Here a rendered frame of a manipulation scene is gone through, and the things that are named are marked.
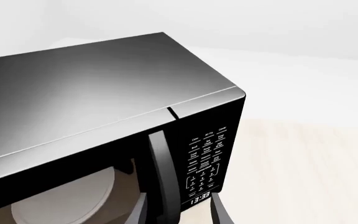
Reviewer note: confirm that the black microwave oven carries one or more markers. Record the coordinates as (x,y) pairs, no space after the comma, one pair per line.
(110,77)

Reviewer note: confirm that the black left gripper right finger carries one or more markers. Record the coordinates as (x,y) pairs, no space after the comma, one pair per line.
(220,212)

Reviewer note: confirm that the black microwave door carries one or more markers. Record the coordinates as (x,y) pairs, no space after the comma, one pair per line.
(73,154)

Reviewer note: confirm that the white round turntable plate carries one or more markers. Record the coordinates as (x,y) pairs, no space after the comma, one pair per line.
(73,200)

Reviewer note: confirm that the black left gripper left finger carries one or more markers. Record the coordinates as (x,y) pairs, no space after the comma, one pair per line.
(140,214)

